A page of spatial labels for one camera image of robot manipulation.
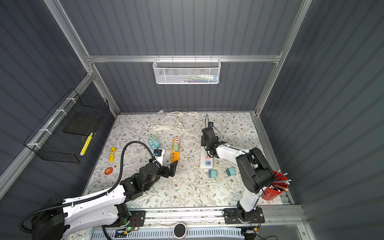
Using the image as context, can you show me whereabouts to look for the orange power strip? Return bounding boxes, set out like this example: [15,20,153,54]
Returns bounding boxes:
[171,137,180,162]

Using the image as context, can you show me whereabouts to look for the black wire basket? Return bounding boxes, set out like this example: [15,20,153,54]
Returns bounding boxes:
[24,90,110,164]

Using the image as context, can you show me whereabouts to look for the white tangled power cable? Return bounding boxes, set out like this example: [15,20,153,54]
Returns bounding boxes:
[149,109,208,137]

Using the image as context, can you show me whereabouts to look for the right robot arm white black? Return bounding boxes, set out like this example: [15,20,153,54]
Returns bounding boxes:
[201,127,275,224]

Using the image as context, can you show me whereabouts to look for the red pen cup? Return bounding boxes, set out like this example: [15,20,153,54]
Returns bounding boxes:
[262,170,291,201]

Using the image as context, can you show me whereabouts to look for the red round badge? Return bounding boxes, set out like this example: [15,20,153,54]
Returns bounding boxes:
[104,167,114,176]

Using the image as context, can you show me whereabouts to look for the yellow marker in basket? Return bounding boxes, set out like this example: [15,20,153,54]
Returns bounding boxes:
[80,133,94,156]

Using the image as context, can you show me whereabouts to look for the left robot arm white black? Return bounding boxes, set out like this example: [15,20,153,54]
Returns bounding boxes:
[18,150,179,240]

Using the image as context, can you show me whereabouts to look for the teal plug adapter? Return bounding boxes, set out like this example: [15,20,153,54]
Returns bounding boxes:
[152,140,160,149]
[208,170,218,178]
[226,168,236,177]

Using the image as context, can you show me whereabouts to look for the black round speaker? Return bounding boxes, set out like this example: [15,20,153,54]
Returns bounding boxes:
[173,223,187,239]

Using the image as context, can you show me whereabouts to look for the white wire basket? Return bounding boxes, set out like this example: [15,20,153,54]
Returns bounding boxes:
[153,60,222,85]

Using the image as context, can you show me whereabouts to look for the blue power strip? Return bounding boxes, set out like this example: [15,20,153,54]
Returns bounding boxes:
[148,139,160,152]

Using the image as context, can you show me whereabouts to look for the white power strip pastel sockets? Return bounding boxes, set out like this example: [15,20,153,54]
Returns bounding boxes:
[200,148,213,171]

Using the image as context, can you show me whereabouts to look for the floral table mat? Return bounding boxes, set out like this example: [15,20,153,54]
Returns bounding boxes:
[84,112,262,209]

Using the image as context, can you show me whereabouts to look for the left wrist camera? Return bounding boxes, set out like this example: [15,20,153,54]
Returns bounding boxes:
[154,149,165,167]

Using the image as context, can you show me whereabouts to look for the yellow tube on mat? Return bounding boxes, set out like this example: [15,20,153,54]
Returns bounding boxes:
[109,147,116,162]

